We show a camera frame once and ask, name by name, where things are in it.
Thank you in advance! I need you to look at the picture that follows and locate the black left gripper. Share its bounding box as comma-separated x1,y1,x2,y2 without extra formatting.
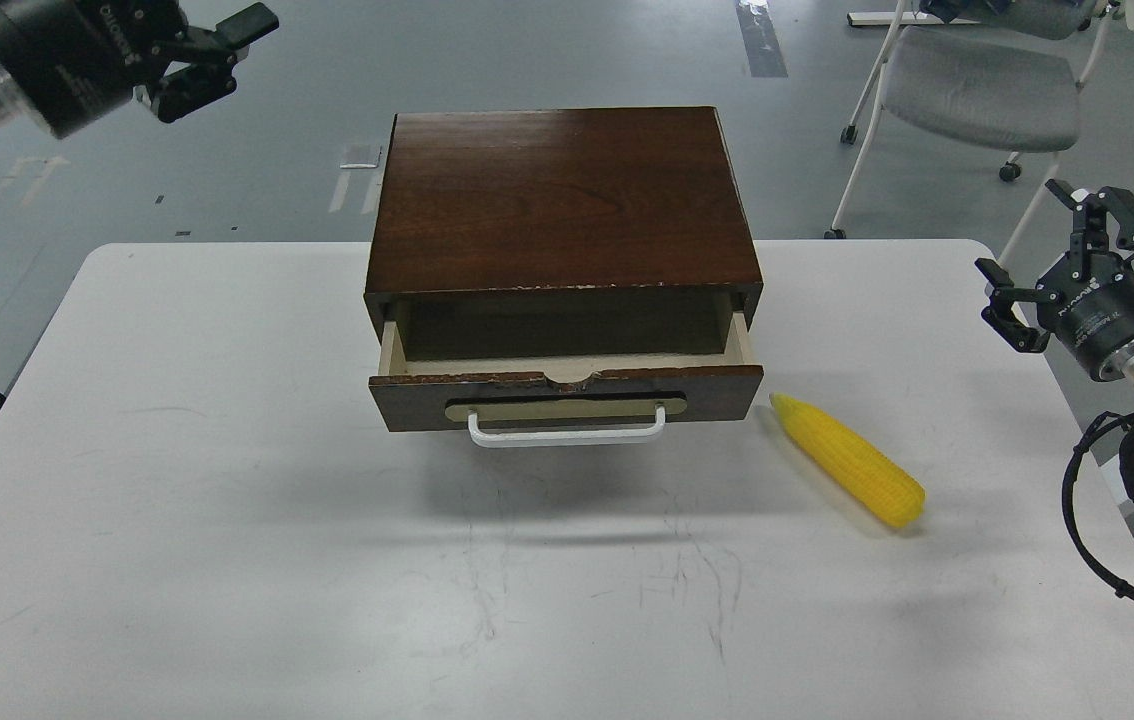
0,1,280,138

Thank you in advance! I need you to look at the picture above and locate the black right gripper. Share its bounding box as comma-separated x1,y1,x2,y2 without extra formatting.
975,179,1134,382

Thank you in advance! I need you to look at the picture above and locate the yellow corn cob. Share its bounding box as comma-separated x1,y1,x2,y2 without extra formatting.
771,393,925,530

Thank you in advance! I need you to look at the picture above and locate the wooden drawer with white handle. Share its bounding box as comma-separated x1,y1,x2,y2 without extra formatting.
369,311,764,448

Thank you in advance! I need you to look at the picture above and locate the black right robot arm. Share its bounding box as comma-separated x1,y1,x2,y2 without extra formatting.
978,179,1134,602

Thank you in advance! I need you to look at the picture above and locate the dark wooden drawer cabinet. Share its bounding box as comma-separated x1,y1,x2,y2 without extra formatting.
363,105,764,332

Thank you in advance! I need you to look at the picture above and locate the grey office chair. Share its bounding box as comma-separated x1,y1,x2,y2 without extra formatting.
826,1,1134,240

